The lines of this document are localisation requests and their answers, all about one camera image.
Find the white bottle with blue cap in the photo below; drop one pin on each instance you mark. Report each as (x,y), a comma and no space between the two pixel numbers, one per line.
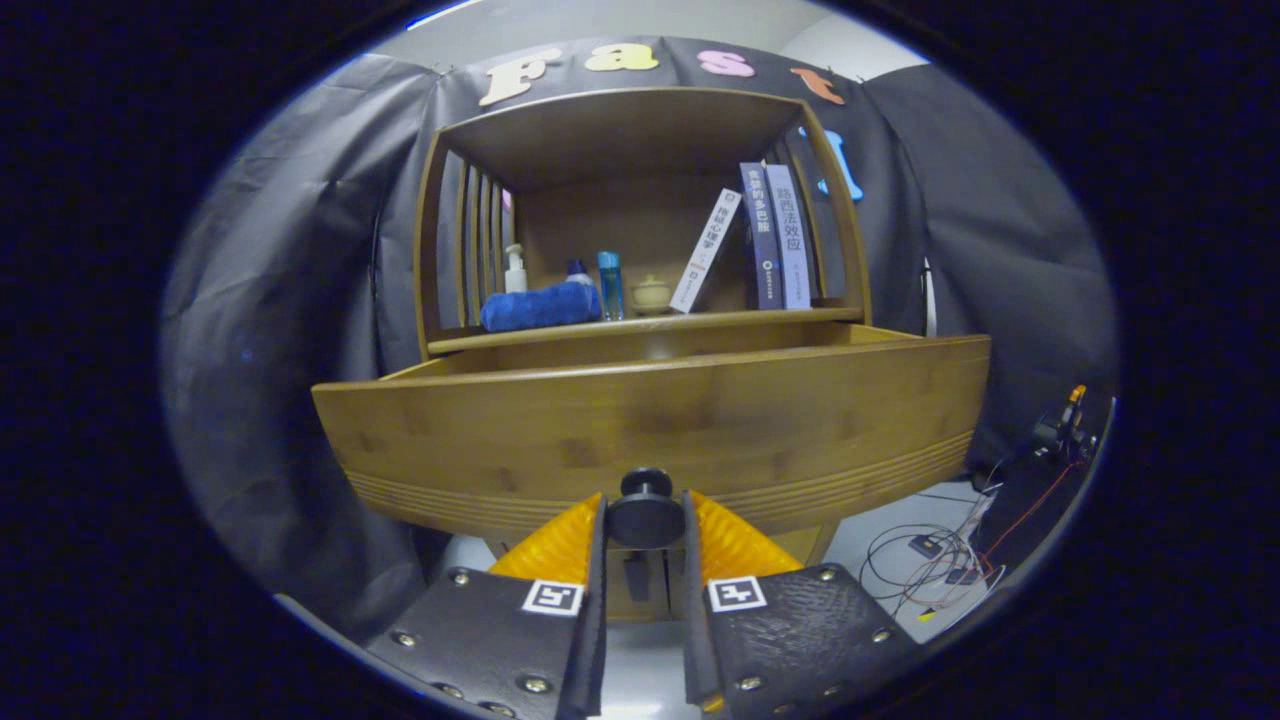
(578,270)

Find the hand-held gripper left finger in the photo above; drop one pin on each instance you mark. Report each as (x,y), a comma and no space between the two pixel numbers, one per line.
(598,600)

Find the white book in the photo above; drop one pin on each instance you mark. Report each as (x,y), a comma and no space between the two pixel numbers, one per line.
(705,250)

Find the beige lidded teacup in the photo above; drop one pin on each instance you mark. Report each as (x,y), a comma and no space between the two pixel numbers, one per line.
(652,294)

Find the wooden countertop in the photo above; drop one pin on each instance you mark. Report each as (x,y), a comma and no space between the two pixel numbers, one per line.
(700,320)

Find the black and orange equipment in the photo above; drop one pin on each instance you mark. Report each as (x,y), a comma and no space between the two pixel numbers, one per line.
(1060,425)

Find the black round drawer knob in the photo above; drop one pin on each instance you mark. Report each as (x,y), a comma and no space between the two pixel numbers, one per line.
(645,510)

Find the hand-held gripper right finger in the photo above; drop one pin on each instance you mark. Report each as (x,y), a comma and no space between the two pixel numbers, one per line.
(692,620)

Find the clear blue bottle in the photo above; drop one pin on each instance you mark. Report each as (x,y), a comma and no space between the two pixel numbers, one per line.
(610,285)

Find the blue rolled towel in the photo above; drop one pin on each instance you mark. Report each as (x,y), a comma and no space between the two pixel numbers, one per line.
(540,306)

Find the black power adapter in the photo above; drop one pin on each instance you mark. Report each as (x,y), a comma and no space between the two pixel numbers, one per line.
(962,575)
(925,546)

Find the light purple book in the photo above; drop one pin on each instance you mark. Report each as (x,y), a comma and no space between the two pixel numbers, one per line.
(790,235)

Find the dark blue book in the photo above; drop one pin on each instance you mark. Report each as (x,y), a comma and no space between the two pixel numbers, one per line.
(762,235)

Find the wooden drawer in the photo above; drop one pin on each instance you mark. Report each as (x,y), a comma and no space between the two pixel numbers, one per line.
(650,420)

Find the white pump bottle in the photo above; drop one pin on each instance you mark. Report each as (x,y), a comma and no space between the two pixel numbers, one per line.
(515,275)

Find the wooden cabinet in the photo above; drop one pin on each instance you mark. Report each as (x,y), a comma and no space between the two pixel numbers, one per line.
(620,130)

